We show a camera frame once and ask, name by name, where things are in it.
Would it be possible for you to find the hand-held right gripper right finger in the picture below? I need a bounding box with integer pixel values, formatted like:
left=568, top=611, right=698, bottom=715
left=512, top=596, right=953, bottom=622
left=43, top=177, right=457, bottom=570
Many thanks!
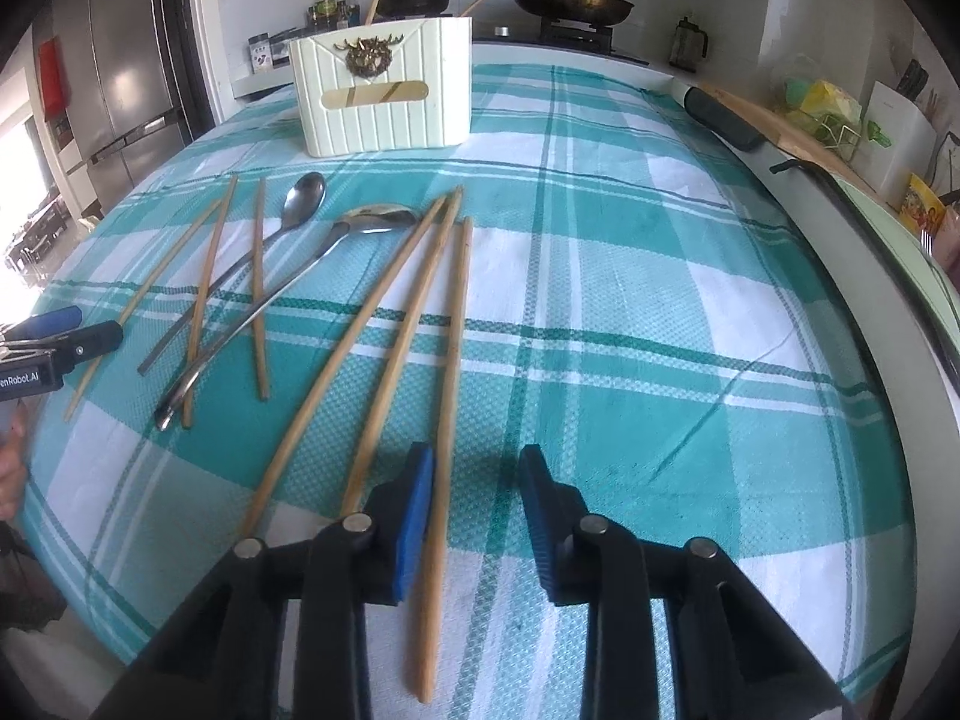
left=519, top=444, right=852, bottom=720

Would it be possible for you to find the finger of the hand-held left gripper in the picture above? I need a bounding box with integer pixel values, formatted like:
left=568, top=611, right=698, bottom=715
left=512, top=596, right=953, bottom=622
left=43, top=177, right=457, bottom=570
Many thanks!
left=0, top=306, right=83, bottom=346
left=41, top=320, right=125, bottom=376

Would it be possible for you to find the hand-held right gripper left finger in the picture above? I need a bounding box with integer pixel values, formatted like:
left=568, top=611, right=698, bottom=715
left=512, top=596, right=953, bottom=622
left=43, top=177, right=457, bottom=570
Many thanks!
left=90, top=442, right=437, bottom=720

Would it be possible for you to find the small metal spoon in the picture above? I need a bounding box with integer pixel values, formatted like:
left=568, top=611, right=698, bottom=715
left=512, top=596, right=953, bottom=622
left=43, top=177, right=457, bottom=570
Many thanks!
left=137, top=171, right=328, bottom=377

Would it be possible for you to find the large metal spoon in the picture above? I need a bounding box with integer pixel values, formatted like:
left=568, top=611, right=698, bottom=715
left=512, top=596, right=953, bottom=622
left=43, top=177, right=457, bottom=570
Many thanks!
left=154, top=202, right=418, bottom=433

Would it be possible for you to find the cream ribbed utensil holder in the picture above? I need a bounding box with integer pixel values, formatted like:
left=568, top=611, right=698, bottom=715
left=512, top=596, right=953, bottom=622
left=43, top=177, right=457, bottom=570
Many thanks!
left=289, top=15, right=473, bottom=158

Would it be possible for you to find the person's left hand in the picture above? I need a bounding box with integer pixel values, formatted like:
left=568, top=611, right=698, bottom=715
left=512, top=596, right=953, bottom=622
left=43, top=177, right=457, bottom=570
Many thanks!
left=0, top=399, right=31, bottom=522

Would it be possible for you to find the dark cloth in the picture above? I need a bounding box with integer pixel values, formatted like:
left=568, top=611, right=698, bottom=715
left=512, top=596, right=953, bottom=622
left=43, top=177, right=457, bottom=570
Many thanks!
left=0, top=521, right=70, bottom=635

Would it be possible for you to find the red paper decoration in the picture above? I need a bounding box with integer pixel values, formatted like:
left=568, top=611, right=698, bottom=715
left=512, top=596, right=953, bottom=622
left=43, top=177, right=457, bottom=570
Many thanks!
left=37, top=37, right=73, bottom=119

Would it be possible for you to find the teal checkered tablecloth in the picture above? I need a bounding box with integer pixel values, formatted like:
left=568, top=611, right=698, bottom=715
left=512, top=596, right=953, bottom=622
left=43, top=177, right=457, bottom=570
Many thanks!
left=19, top=60, right=920, bottom=720

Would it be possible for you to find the stainless steel fridge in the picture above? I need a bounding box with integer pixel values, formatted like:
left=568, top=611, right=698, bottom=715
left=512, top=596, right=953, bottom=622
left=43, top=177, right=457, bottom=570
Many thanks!
left=31, top=0, right=190, bottom=220

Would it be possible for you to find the black padded roll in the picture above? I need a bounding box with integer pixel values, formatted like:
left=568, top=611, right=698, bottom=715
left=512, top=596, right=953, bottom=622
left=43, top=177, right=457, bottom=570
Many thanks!
left=667, top=77, right=763, bottom=152

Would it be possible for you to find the wooden cutting board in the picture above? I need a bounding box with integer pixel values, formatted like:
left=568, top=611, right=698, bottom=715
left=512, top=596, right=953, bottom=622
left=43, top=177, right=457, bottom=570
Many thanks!
left=697, top=85, right=890, bottom=200

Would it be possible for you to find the black gas stove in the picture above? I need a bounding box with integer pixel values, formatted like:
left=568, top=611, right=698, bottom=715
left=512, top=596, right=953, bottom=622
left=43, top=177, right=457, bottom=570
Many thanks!
left=472, top=15, right=650, bottom=65

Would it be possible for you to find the yellow snack packet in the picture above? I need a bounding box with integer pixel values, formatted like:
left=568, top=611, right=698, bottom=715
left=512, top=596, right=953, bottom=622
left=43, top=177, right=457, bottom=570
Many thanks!
left=900, top=172, right=948, bottom=235

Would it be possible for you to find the yellow cloth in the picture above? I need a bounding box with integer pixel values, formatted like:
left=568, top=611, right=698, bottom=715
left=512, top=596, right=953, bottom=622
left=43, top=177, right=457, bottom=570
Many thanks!
left=804, top=81, right=862, bottom=122

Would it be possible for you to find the clear plastic bag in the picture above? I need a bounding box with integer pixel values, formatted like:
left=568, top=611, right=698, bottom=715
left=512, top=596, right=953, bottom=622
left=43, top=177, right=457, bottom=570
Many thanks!
left=782, top=55, right=865, bottom=145

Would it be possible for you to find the white knife block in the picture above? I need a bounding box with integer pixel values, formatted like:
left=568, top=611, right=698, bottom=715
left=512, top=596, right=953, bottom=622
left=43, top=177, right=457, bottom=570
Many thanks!
left=853, top=58, right=940, bottom=205

